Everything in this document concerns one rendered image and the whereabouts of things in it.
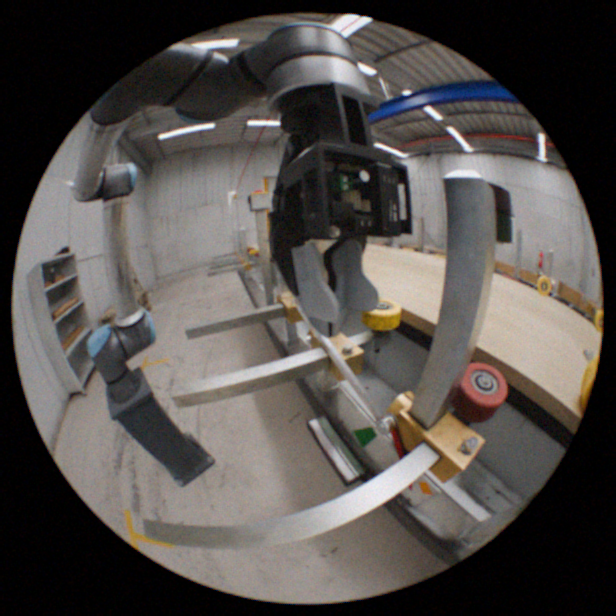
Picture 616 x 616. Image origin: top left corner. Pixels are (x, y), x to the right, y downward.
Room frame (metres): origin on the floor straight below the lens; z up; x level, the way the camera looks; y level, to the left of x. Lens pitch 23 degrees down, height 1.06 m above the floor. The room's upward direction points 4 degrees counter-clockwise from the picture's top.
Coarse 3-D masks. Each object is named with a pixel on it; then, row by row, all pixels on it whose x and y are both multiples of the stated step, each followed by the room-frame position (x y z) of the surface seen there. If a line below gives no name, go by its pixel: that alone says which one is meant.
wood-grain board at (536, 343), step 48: (336, 240) 2.07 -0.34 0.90; (384, 288) 0.47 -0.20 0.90; (432, 288) 0.45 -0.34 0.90; (528, 288) 0.40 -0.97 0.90; (432, 336) 0.26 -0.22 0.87; (480, 336) 0.19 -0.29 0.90; (528, 336) 0.14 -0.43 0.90; (576, 336) 0.03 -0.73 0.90; (528, 384) 0.06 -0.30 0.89; (576, 384) -0.04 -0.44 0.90
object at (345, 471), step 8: (312, 424) 0.24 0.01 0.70; (320, 432) 0.22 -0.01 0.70; (320, 440) 0.20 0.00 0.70; (328, 440) 0.20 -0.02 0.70; (328, 448) 0.18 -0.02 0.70; (336, 456) 0.16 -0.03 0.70; (336, 464) 0.14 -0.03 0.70; (344, 464) 0.14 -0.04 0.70; (344, 472) 0.12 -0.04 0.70; (352, 472) 0.12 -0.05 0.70
